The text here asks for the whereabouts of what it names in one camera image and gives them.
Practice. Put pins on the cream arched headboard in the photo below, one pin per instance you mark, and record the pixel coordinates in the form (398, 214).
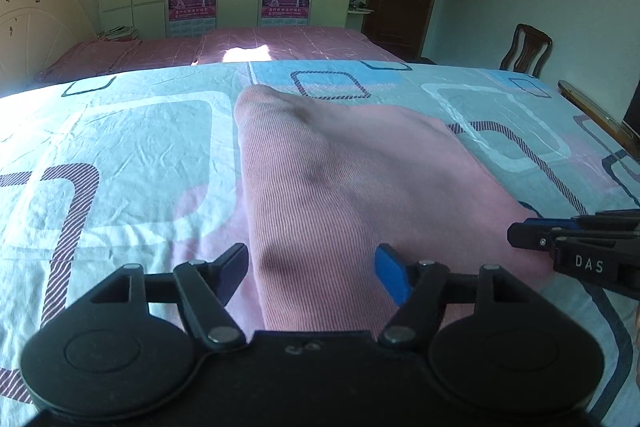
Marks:
(35, 34)

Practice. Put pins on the patterned blue bed sheet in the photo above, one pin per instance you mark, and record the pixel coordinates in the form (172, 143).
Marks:
(114, 170)

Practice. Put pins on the dark wooden chair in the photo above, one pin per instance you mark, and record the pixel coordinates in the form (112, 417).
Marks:
(529, 51)

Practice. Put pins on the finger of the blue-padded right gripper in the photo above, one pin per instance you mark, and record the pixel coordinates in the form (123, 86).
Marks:
(560, 222)

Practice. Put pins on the pink checked bed cover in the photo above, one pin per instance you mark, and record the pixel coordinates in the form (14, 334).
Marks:
(259, 44)

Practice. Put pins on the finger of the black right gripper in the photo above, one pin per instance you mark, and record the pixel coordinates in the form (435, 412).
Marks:
(531, 238)

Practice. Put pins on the pink sweater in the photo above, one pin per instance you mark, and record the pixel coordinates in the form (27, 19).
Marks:
(323, 184)

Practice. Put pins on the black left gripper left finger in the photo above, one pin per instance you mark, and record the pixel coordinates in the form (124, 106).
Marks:
(204, 289)

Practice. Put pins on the wooden bed footboard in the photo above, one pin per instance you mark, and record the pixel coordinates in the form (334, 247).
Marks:
(620, 131)

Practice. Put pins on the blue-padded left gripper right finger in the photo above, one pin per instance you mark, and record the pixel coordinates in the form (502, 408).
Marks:
(419, 292)

